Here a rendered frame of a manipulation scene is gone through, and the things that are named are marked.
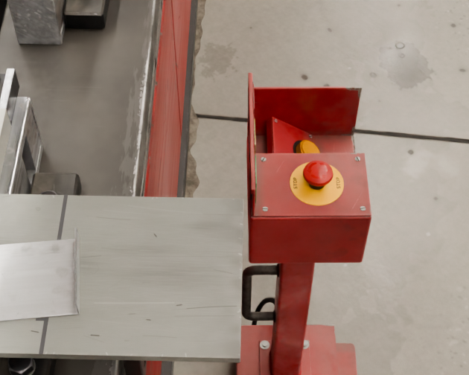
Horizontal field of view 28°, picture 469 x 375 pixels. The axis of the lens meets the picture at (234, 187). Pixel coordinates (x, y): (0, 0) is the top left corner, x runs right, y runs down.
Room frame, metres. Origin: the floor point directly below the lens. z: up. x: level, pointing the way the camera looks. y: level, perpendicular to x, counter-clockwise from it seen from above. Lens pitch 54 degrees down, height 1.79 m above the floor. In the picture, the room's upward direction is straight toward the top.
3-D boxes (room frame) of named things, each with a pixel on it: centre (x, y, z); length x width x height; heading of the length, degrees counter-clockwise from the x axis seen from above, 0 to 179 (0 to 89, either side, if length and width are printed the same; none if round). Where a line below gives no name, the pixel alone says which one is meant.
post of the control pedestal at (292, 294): (0.78, -0.10, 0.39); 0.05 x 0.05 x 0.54; 1
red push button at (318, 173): (0.73, -0.11, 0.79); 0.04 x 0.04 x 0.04
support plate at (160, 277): (0.47, 0.12, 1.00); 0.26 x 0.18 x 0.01; 89
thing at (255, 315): (0.78, -0.04, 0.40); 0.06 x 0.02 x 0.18; 91
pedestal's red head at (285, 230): (0.78, -0.10, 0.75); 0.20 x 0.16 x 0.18; 1
